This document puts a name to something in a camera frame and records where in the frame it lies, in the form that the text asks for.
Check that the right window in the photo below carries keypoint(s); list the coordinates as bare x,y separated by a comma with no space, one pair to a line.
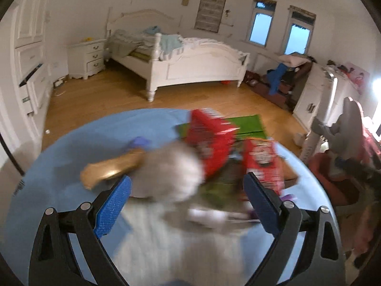
299,31

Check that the red milk carton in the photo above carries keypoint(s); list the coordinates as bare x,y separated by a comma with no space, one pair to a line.
212,136
260,158

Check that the wall poster chart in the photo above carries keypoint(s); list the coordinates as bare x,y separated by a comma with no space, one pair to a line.
209,15

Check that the green wrapper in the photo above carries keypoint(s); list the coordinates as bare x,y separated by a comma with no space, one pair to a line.
249,127

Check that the white wooden bed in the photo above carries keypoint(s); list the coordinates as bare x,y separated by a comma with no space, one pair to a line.
148,43

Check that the gold foil wrapper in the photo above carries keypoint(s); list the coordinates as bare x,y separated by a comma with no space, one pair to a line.
94,173

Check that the window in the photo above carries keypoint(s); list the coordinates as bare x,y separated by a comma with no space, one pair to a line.
261,20
299,31

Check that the white nightstand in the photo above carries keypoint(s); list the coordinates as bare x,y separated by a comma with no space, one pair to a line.
86,59

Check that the white desk cabinet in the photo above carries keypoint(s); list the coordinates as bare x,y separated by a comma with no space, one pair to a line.
309,101

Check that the white plastic bag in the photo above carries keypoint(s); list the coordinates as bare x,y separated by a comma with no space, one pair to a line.
171,173

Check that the pink grey desk chair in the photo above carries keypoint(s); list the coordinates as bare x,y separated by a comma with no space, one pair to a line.
345,159

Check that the brown clothes pile shelf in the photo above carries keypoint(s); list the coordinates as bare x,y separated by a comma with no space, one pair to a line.
279,79

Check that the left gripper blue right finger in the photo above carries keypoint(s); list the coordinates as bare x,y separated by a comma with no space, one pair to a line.
265,203

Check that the left window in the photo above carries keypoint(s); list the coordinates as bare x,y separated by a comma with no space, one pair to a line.
261,20

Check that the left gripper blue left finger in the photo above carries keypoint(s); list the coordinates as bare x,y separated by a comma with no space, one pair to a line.
109,204

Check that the white wardrobe with drawers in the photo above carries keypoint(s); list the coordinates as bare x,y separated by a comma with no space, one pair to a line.
25,78

